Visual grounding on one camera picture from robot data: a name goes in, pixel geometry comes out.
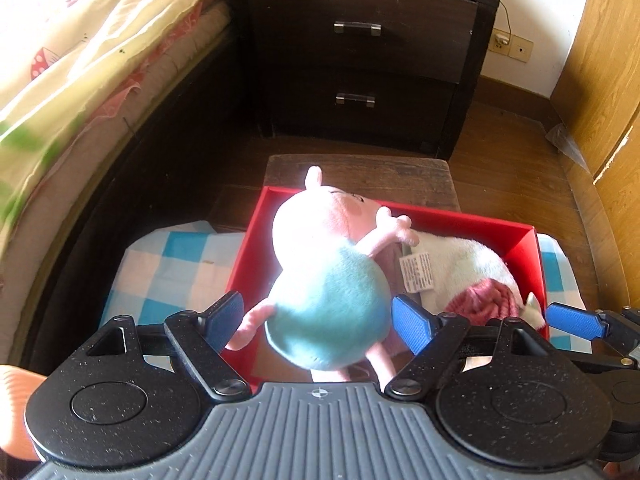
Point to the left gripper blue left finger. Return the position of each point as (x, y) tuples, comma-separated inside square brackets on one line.
[(198, 339)]

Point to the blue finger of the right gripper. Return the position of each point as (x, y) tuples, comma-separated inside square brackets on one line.
[(580, 323)]

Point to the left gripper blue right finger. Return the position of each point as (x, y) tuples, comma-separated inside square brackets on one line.
[(433, 341)]

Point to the pink knitted cloth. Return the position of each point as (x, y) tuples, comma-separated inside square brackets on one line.
[(483, 301)]

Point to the cream plush toy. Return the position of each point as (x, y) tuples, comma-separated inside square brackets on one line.
[(439, 267)]

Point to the pink pig plush toy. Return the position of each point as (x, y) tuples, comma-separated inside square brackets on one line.
[(330, 307)]

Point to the mint green knitted cloth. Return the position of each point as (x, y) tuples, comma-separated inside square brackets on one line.
[(531, 312)]

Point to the blue white checkered tablecloth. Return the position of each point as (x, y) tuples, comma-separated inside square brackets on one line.
[(187, 267)]

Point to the red cardboard box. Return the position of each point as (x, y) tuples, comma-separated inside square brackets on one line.
[(257, 267)]

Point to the small wooden stool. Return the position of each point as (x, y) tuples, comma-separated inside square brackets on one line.
[(416, 181)]

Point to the orange comb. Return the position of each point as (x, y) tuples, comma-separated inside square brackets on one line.
[(16, 387)]

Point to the wooden wardrobe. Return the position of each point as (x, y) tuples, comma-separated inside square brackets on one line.
[(597, 98)]

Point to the dark wooden nightstand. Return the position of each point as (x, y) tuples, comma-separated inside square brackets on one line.
[(396, 73)]

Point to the wall power outlet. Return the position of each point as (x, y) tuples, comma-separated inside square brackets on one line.
[(510, 45)]

